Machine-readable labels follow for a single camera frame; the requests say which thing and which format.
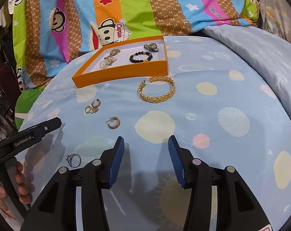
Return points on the rose gold hoop earring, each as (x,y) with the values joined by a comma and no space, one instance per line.
(113,122)

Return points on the colourful monkey print quilt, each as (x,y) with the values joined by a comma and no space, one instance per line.
(48,34)

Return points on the silver wrist watch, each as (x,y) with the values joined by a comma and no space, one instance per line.
(152,47)

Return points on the gold braided bangle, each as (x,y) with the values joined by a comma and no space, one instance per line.
(157,89)

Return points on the pale blue pillow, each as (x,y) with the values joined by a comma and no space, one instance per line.
(266,53)

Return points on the person's left hand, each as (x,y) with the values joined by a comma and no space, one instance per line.
(14,195)

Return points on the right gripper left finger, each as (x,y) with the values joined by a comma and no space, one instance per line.
(55,207)

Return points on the black electric fan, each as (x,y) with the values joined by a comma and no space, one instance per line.
(7,123)

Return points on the grey floral fabric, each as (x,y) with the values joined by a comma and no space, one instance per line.
(275,18)

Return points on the orange shallow tray box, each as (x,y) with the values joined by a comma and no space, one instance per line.
(90,73)

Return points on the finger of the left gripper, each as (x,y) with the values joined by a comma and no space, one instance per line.
(45,127)

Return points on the gold wrist watch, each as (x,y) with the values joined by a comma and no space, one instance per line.
(114,52)

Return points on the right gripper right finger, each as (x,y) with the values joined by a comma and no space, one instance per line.
(237,207)

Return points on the light blue planet bedsheet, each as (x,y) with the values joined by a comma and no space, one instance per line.
(222,111)

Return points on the gold hoop earring pair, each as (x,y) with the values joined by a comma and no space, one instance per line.
(93,107)

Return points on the green round cushion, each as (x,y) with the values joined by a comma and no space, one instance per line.
(25,102)

